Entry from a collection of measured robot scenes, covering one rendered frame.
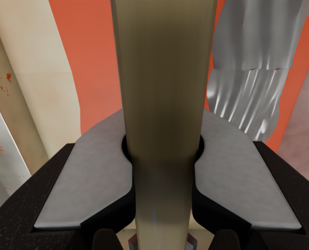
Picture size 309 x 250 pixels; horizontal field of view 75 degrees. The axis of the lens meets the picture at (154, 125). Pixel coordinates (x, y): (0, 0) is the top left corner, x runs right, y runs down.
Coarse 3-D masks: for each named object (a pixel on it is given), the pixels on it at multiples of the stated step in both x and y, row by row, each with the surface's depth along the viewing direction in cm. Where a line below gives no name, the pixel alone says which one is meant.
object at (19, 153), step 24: (0, 48) 17; (0, 72) 17; (0, 96) 17; (0, 120) 18; (24, 120) 20; (0, 144) 19; (24, 144) 20; (0, 168) 21; (24, 168) 21; (120, 240) 30
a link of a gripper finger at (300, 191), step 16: (256, 144) 8; (272, 160) 7; (288, 176) 7; (288, 192) 6; (304, 192) 6; (304, 208) 6; (304, 224) 5; (256, 240) 5; (272, 240) 5; (288, 240) 5; (304, 240) 5
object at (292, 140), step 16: (80, 80) 19; (96, 80) 19; (112, 80) 19; (288, 80) 19; (304, 80) 19; (80, 96) 20; (96, 96) 20; (112, 96) 20; (288, 96) 20; (304, 96) 20; (80, 112) 21; (96, 112) 21; (112, 112) 21; (288, 112) 20; (304, 112) 20; (80, 128) 22; (288, 128) 21; (304, 128) 21; (272, 144) 23; (288, 144) 23; (304, 144) 23; (288, 160) 24; (304, 160) 24; (304, 176) 25
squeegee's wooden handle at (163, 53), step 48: (144, 0) 5; (192, 0) 5; (144, 48) 6; (192, 48) 6; (144, 96) 7; (192, 96) 7; (144, 144) 8; (192, 144) 8; (144, 192) 9; (144, 240) 11
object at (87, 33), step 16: (64, 0) 16; (80, 0) 16; (96, 0) 16; (224, 0) 16; (64, 16) 16; (80, 16) 16; (96, 16) 16; (64, 32) 17; (80, 32) 17; (96, 32) 17; (112, 32) 17; (304, 32) 17; (64, 48) 18; (80, 48) 18; (96, 48) 18; (112, 48) 18; (304, 48) 17; (80, 64) 18; (96, 64) 18; (112, 64) 18; (304, 64) 18
